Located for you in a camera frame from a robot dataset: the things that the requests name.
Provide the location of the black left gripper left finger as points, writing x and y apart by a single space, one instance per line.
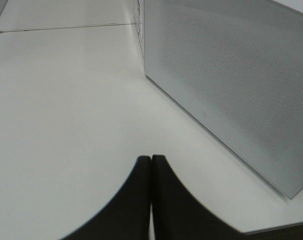
127 215

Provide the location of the white microwave oven body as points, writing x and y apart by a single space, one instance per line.
138 11

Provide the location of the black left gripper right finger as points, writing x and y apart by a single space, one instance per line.
177 215

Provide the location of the white microwave door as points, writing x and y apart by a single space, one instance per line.
237 67

